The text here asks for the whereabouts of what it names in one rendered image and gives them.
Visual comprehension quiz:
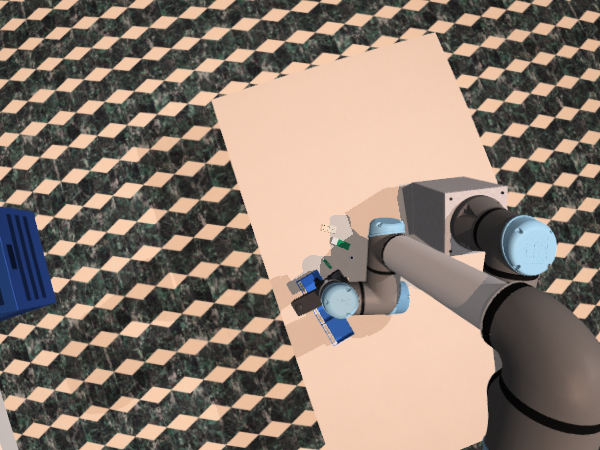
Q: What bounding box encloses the grey domino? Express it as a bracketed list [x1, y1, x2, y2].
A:
[321, 224, 337, 234]

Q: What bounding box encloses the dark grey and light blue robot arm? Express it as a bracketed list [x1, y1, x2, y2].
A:
[291, 195, 600, 450]

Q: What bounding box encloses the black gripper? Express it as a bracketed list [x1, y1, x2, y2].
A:
[314, 269, 349, 288]

